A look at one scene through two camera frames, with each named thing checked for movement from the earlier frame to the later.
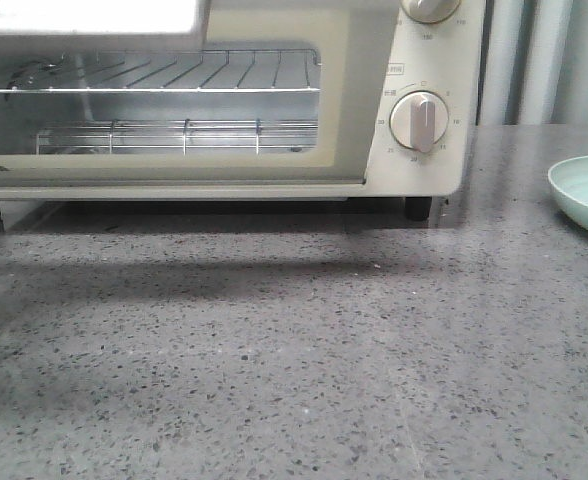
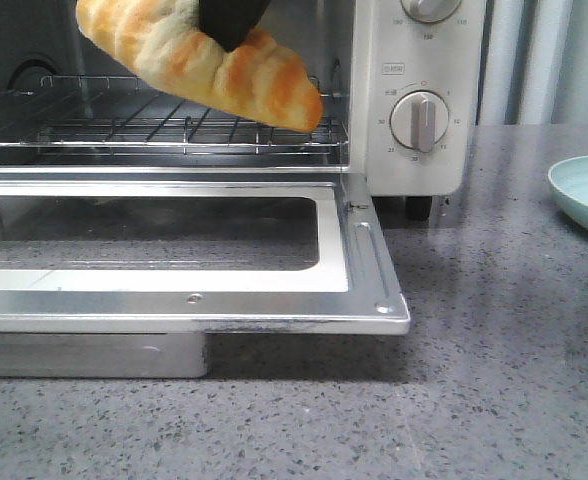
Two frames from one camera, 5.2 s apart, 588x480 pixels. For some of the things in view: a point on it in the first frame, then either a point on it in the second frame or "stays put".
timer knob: [418, 120] stays put
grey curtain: [547, 62] stays put
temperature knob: [429, 11] stays put
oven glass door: [86, 93] -> [124, 273]
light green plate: [583, 187] stays put
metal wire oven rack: [166, 71] -> [119, 115]
